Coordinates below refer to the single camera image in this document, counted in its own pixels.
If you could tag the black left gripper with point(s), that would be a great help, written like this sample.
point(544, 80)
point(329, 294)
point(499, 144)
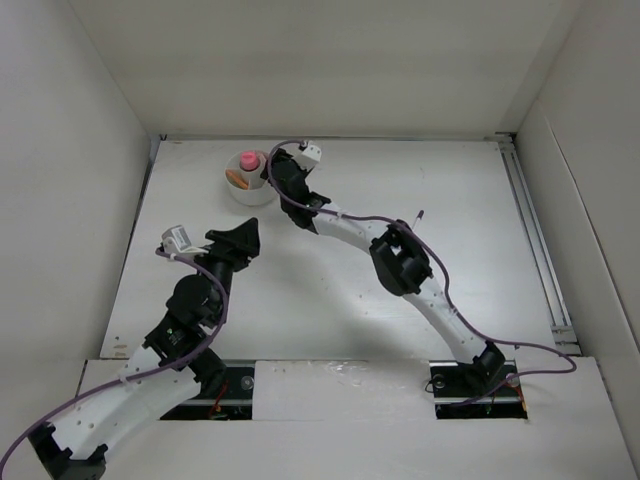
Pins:
point(236, 246)

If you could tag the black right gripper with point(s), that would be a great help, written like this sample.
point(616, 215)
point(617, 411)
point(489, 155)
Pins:
point(282, 155)

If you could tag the pink glue bottle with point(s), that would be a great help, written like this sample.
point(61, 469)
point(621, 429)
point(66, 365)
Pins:
point(249, 161)

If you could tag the orange correction tape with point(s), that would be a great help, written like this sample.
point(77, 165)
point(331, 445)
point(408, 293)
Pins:
point(236, 179)

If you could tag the purple capped marker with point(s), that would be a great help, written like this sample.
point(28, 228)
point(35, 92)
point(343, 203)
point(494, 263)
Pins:
point(417, 220)

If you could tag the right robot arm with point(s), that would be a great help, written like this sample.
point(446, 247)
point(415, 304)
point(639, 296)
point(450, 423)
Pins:
point(402, 265)

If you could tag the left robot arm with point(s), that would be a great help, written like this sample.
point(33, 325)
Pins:
point(174, 362)

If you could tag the white round divided container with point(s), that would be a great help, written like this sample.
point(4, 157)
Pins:
point(243, 175)

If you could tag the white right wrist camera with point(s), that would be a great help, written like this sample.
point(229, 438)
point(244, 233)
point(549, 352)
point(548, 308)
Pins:
point(308, 156)

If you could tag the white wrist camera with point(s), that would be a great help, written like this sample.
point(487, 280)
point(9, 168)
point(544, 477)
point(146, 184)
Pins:
point(175, 240)
point(308, 156)

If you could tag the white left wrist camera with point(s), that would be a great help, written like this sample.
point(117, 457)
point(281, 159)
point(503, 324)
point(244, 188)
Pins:
point(175, 240)

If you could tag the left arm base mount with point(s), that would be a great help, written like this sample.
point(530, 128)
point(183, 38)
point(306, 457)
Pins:
point(233, 401)

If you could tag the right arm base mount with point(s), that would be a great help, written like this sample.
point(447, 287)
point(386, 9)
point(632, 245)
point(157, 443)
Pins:
point(456, 399)

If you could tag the aluminium side rail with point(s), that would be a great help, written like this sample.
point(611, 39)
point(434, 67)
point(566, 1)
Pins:
point(559, 319)

